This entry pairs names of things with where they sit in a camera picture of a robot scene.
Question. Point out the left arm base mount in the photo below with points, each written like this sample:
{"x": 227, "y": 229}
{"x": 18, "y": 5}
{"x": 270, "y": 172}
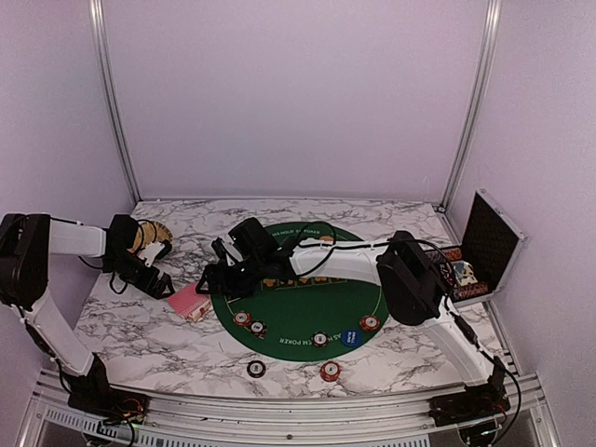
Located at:
{"x": 120, "y": 405}

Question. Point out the aluminium poker chip case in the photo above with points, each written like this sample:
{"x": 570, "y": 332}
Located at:
{"x": 478, "y": 267}

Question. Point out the round green poker mat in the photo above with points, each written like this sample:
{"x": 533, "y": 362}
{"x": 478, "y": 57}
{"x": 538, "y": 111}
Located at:
{"x": 293, "y": 311}

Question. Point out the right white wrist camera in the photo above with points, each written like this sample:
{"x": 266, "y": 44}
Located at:
{"x": 222, "y": 252}

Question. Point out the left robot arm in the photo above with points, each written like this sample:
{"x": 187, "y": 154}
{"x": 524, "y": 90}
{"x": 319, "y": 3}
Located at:
{"x": 28, "y": 241}

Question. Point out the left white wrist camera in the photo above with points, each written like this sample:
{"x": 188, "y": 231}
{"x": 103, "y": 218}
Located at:
{"x": 147, "y": 254}

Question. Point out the woven bamboo tray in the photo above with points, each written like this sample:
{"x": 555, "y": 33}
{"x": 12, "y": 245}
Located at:
{"x": 149, "y": 232}

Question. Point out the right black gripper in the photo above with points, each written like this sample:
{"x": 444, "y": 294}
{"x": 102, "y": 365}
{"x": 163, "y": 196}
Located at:
{"x": 228, "y": 284}

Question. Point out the red poker chip stack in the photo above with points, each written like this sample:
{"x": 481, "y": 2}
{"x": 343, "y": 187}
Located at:
{"x": 330, "y": 371}

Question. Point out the blue small blind button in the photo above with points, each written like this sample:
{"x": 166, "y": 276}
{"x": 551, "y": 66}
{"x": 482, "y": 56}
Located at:
{"x": 351, "y": 338}

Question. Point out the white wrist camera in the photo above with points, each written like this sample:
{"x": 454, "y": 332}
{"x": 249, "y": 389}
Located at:
{"x": 147, "y": 254}
{"x": 222, "y": 252}

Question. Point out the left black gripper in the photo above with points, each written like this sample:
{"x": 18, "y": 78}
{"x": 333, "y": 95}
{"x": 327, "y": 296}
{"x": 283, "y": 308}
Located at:
{"x": 146, "y": 284}

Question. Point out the black poker chip stack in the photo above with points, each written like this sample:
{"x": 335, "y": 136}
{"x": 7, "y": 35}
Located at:
{"x": 256, "y": 369}

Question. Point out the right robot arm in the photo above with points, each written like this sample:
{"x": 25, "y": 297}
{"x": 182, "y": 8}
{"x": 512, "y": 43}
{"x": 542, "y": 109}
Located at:
{"x": 414, "y": 290}

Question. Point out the red playing card deck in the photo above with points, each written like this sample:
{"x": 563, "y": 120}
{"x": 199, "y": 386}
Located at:
{"x": 189, "y": 304}

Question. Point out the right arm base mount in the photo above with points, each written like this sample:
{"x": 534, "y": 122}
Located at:
{"x": 463, "y": 407}

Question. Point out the black chips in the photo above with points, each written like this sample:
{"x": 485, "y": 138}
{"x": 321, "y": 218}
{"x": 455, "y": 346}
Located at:
{"x": 319, "y": 339}
{"x": 258, "y": 328}

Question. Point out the red chips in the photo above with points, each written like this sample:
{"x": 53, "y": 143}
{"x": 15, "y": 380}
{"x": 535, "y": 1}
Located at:
{"x": 370, "y": 323}
{"x": 242, "y": 318}

